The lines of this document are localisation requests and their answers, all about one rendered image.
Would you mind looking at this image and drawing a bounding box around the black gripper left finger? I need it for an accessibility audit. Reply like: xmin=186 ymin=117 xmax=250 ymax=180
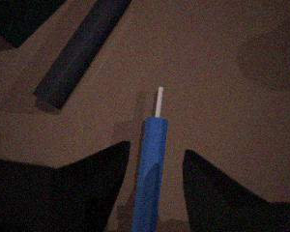
xmin=0 ymin=140 xmax=131 ymax=232

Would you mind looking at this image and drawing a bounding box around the dark blue stylus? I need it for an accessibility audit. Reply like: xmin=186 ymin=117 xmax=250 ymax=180
xmin=130 ymin=86 xmax=168 ymax=232

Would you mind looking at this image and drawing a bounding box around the black cylinder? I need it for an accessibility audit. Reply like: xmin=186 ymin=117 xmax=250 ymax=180
xmin=33 ymin=0 xmax=132 ymax=110

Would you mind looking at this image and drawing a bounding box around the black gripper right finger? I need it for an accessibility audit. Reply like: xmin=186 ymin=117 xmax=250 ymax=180
xmin=183 ymin=150 xmax=290 ymax=232

